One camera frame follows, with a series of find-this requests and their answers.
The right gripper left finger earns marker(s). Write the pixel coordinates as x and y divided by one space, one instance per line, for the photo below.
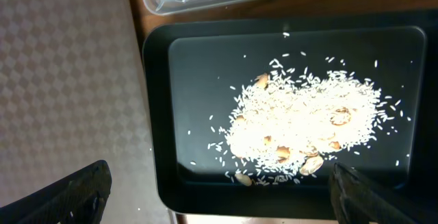
80 197

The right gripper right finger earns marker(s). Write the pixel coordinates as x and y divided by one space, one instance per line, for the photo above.
357 199

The rice food waste pile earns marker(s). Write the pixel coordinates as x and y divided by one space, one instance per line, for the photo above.
267 109

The black waste tray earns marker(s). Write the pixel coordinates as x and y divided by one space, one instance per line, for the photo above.
287 200

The brown serving tray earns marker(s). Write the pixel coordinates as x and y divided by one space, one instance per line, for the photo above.
72 93

